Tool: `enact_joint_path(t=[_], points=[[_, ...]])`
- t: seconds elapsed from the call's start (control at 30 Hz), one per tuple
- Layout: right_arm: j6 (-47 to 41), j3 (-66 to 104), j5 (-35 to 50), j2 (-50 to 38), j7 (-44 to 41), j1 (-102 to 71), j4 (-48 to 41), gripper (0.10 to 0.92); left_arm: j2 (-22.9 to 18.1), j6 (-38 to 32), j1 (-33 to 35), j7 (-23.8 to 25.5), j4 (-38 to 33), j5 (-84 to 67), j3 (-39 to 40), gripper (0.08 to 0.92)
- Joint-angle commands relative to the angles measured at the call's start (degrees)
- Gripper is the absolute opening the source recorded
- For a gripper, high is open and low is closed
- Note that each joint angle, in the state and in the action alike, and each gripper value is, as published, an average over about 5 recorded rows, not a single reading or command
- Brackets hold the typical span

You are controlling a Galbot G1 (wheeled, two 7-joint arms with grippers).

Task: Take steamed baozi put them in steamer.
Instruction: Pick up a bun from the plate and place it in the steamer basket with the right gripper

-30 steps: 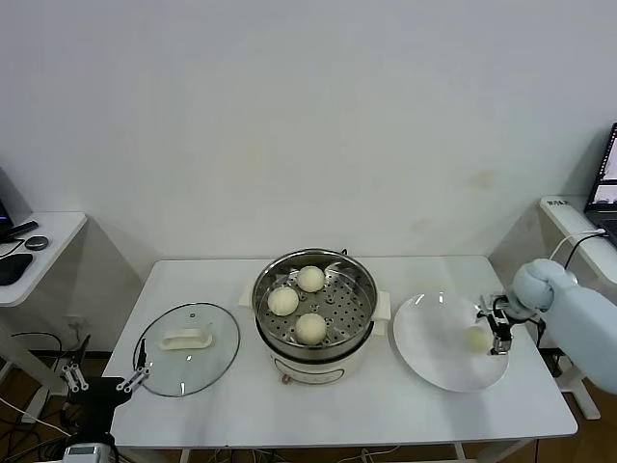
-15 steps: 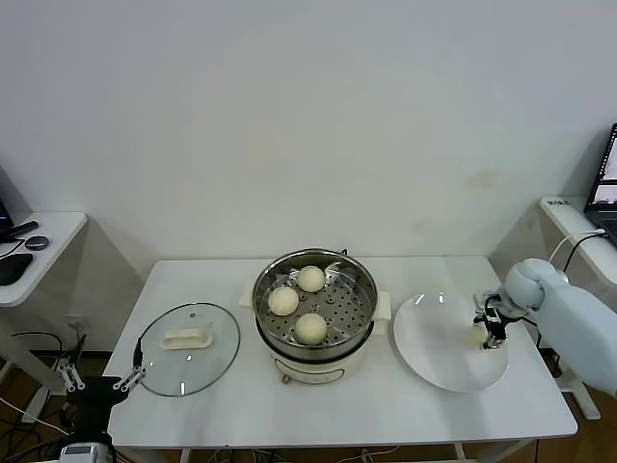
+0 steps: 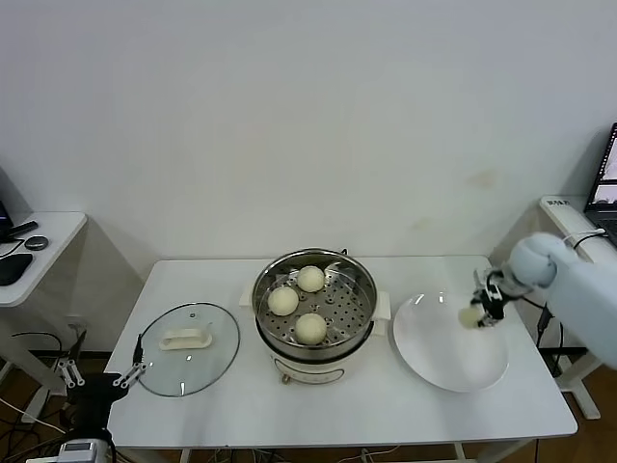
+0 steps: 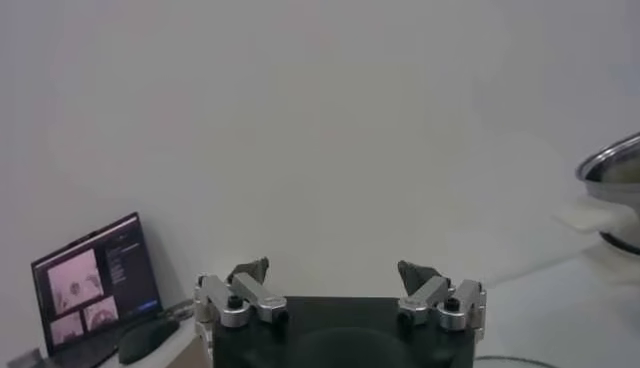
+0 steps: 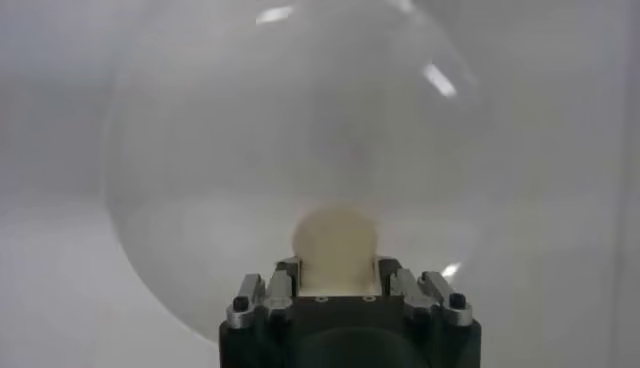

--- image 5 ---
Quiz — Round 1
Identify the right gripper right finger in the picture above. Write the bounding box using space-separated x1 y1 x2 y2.
377 257 474 329

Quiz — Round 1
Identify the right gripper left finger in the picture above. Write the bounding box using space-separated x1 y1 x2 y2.
225 255 301 331

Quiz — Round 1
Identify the white steamed baozi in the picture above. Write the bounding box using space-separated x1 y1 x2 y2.
291 204 380 296

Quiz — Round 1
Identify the white round plate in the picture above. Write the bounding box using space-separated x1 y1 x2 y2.
102 0 489 346

